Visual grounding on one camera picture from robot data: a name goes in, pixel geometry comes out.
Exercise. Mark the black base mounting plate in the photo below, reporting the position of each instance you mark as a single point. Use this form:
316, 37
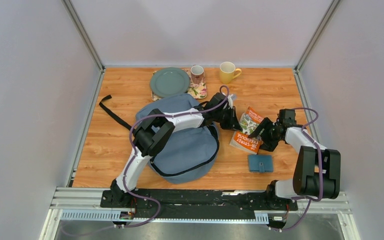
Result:
197, 204

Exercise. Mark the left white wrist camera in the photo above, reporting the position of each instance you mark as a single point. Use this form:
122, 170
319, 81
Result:
230, 100

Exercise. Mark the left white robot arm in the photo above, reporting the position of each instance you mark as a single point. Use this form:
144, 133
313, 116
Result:
148, 136

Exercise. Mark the orange treehouse paperback book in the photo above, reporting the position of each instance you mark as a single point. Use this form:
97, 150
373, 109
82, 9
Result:
249, 122

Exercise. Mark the aluminium front frame rail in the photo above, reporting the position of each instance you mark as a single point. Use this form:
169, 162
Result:
83, 204

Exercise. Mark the pink patterned mug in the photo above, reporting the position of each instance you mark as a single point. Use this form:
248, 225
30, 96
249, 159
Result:
197, 74

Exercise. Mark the floral serving tray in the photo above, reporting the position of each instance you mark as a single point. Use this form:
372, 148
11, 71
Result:
197, 90

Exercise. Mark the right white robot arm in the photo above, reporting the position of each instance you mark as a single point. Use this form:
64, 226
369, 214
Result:
318, 168

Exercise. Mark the green ceramic plate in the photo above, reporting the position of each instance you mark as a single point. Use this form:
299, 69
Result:
169, 81

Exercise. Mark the small teal wallet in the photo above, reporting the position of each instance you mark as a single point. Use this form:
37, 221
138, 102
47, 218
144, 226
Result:
260, 163

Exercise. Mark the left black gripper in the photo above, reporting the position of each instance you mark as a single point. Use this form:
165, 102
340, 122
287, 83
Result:
234, 123

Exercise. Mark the blue-grey fabric backpack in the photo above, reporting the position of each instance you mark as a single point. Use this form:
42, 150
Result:
190, 153

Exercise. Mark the yellow ceramic mug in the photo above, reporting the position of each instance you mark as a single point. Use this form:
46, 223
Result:
228, 72

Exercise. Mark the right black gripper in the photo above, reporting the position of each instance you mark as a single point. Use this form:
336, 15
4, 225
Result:
265, 123

